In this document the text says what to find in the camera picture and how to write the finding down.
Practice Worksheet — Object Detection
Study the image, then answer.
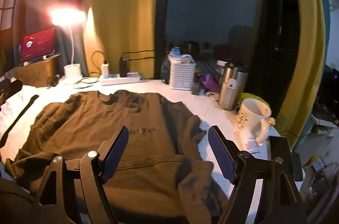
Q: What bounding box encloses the white desk lamp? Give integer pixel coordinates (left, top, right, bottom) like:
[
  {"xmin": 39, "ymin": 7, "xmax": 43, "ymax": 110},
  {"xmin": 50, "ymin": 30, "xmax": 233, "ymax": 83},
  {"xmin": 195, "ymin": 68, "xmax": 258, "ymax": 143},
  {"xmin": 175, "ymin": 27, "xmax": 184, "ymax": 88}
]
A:
[{"xmin": 51, "ymin": 9, "xmax": 86, "ymax": 84}]

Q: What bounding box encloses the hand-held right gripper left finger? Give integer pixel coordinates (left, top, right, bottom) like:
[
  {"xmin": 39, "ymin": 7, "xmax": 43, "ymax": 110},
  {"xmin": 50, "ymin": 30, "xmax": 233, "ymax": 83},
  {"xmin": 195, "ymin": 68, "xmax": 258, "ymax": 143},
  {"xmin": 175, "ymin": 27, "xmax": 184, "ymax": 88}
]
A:
[{"xmin": 29, "ymin": 125, "xmax": 129, "ymax": 224}]

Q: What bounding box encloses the yellow curtain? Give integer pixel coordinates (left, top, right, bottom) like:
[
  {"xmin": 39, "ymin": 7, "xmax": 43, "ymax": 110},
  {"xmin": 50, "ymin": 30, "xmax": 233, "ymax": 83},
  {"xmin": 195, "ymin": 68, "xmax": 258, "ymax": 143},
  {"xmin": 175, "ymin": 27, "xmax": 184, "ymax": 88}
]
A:
[
  {"xmin": 82, "ymin": 0, "xmax": 170, "ymax": 81},
  {"xmin": 275, "ymin": 0, "xmax": 326, "ymax": 147}
]

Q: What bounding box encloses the black adapter cable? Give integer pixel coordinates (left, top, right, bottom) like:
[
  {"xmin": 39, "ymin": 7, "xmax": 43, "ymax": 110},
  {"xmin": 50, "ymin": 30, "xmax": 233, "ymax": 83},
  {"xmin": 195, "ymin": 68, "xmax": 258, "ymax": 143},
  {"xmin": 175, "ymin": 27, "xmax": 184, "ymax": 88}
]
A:
[{"xmin": 120, "ymin": 50, "xmax": 157, "ymax": 60}]

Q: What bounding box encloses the black cable bundle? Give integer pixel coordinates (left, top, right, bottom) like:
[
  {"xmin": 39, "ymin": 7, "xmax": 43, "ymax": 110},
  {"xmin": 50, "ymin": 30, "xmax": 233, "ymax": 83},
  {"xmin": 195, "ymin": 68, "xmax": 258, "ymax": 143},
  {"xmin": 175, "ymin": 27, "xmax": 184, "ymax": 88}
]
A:
[{"xmin": 46, "ymin": 76, "xmax": 60, "ymax": 88}]

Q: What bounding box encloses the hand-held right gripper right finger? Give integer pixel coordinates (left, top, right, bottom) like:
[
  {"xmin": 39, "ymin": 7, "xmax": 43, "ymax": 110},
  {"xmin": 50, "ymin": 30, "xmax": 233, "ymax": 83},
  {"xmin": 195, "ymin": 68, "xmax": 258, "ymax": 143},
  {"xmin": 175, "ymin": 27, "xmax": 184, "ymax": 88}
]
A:
[{"xmin": 208, "ymin": 125, "xmax": 309, "ymax": 224}]

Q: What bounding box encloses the stainless steel thermos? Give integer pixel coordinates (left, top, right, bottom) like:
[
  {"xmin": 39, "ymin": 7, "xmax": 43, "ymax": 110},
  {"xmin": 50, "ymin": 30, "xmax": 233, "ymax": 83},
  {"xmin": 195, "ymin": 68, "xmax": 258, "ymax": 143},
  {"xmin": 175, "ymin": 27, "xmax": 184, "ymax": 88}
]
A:
[{"xmin": 218, "ymin": 62, "xmax": 248, "ymax": 111}]

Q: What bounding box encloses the brown cardboard box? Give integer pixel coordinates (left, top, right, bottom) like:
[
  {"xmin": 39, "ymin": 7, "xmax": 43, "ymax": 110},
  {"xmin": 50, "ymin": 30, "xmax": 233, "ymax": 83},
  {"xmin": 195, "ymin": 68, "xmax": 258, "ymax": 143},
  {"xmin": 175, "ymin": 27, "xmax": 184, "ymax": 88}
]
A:
[{"xmin": 13, "ymin": 56, "xmax": 63, "ymax": 88}]

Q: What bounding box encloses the white plastic basket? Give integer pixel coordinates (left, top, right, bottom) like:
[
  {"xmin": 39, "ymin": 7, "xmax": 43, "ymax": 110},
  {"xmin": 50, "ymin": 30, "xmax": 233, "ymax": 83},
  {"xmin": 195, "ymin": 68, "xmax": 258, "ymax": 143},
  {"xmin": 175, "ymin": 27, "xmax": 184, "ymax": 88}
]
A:
[{"xmin": 169, "ymin": 56, "xmax": 197, "ymax": 90}]

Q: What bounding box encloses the brown t-shirt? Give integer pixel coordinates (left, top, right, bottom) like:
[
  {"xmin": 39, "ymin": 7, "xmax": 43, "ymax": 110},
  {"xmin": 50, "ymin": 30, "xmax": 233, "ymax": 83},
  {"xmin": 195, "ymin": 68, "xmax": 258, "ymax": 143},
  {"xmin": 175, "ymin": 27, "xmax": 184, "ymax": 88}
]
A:
[{"xmin": 4, "ymin": 90, "xmax": 215, "ymax": 224}]

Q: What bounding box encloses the purple cloth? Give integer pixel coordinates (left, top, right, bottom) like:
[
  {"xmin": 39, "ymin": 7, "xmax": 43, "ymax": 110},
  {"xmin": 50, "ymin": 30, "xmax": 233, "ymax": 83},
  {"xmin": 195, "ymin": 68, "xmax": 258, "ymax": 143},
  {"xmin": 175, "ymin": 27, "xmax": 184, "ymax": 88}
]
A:
[{"xmin": 200, "ymin": 74, "xmax": 220, "ymax": 90}]

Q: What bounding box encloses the white charger plug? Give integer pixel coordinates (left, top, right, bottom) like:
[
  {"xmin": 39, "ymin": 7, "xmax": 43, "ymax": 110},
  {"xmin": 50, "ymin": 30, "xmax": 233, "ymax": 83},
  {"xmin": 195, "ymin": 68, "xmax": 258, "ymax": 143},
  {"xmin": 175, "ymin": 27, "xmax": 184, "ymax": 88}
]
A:
[{"xmin": 101, "ymin": 62, "xmax": 110, "ymax": 79}]

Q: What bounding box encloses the dark glass sliding door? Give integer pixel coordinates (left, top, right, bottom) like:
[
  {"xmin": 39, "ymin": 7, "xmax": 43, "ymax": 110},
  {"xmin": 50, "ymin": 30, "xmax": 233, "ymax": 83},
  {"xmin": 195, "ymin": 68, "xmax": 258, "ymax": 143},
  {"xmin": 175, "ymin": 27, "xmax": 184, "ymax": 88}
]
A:
[{"xmin": 155, "ymin": 0, "xmax": 297, "ymax": 81}]

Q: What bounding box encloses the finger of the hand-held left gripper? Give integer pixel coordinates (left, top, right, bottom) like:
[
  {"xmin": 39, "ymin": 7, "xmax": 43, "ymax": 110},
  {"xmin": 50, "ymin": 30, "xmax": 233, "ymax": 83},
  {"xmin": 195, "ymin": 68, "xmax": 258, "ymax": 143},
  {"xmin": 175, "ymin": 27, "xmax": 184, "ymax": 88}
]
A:
[{"xmin": 0, "ymin": 79, "xmax": 23, "ymax": 108}]

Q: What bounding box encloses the white textured table cover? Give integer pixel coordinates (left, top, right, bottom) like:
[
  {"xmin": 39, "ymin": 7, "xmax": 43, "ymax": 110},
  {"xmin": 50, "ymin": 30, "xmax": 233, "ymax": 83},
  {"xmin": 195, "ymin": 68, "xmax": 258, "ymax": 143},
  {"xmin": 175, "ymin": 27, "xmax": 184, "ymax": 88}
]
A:
[{"xmin": 0, "ymin": 77, "xmax": 281, "ymax": 195}]

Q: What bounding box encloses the white cloth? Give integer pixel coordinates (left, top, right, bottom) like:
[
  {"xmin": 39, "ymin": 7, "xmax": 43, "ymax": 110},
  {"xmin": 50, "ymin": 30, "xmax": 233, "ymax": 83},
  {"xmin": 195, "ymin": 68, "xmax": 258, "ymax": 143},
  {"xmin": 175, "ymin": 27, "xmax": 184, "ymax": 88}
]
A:
[{"xmin": 0, "ymin": 86, "xmax": 39, "ymax": 134}]

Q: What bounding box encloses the black power adapter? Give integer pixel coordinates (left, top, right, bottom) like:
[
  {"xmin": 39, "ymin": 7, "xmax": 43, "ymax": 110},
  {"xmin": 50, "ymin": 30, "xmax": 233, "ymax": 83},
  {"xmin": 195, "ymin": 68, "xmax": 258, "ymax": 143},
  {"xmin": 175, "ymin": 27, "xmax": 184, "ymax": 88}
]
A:
[{"xmin": 119, "ymin": 56, "xmax": 129, "ymax": 76}]

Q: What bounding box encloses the white paper leaflet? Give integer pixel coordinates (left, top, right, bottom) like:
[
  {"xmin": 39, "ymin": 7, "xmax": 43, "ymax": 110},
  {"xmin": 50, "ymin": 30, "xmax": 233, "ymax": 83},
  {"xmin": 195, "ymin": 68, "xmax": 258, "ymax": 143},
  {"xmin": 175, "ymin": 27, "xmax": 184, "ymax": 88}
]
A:
[{"xmin": 237, "ymin": 126, "xmax": 261, "ymax": 156}]

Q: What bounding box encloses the white mug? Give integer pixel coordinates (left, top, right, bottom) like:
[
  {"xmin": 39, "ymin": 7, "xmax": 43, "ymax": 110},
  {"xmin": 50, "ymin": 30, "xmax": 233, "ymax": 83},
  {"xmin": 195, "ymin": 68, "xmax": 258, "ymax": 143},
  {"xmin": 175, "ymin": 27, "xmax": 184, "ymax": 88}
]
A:
[{"xmin": 237, "ymin": 98, "xmax": 276, "ymax": 146}]

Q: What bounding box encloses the yellow green bowl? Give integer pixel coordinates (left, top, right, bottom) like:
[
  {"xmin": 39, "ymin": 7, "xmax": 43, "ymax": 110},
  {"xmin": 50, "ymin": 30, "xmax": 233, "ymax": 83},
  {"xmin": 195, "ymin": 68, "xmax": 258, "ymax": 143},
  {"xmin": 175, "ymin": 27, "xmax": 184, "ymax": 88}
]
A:
[{"xmin": 240, "ymin": 93, "xmax": 271, "ymax": 108}]

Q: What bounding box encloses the tablet with red screen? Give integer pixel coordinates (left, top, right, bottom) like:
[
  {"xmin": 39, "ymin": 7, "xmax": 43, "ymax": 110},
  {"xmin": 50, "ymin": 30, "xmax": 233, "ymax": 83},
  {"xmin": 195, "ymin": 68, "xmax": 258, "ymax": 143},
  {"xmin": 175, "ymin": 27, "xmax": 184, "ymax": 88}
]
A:
[{"xmin": 19, "ymin": 26, "xmax": 57, "ymax": 63}]

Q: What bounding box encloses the thin black cable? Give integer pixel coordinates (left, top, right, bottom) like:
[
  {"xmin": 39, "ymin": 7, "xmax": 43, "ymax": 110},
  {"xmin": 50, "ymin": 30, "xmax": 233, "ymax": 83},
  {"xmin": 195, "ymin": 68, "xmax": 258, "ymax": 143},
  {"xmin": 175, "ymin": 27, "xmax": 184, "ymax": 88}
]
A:
[{"xmin": 73, "ymin": 77, "xmax": 98, "ymax": 89}]

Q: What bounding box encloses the black charger cable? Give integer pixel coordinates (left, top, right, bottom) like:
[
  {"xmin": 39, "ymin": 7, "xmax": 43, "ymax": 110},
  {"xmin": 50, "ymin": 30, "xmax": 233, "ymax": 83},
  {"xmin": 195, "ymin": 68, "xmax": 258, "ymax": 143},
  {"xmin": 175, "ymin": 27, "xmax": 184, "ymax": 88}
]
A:
[{"xmin": 91, "ymin": 51, "xmax": 106, "ymax": 76}]

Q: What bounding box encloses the white power strip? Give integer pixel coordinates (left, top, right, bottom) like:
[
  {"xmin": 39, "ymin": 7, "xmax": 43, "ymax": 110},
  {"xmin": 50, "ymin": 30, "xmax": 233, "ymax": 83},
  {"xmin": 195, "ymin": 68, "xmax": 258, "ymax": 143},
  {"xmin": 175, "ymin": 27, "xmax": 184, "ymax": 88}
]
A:
[{"xmin": 100, "ymin": 73, "xmax": 145, "ymax": 86}]

